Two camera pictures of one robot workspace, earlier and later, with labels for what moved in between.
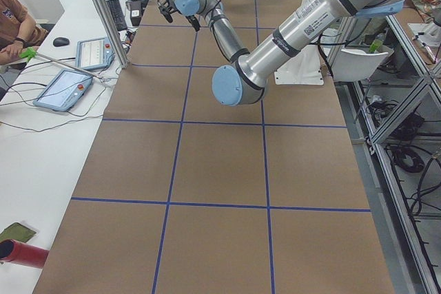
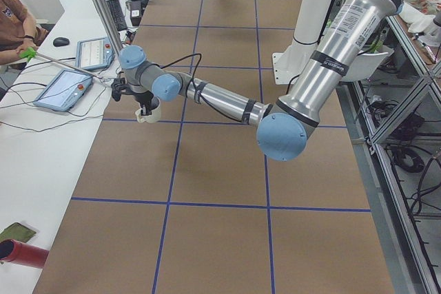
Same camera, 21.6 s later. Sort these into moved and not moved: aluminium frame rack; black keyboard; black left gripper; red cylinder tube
Moved: black left gripper
Not moved: aluminium frame rack; red cylinder tube; black keyboard
